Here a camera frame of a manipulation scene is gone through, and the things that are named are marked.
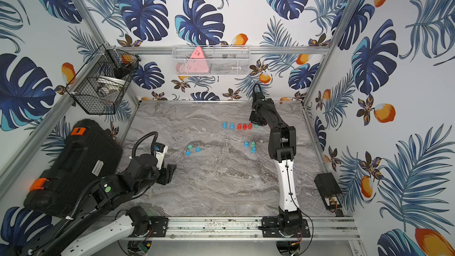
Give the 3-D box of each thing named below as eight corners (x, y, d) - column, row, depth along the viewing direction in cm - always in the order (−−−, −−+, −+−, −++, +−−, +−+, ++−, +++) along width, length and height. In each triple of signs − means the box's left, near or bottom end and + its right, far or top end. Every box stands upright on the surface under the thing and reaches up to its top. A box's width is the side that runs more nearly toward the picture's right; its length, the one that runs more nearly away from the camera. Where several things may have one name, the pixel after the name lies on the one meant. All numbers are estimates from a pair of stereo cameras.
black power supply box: (323, 209, 80) (328, 206, 75) (313, 177, 89) (317, 172, 85) (340, 209, 80) (347, 206, 75) (328, 177, 89) (334, 172, 85)
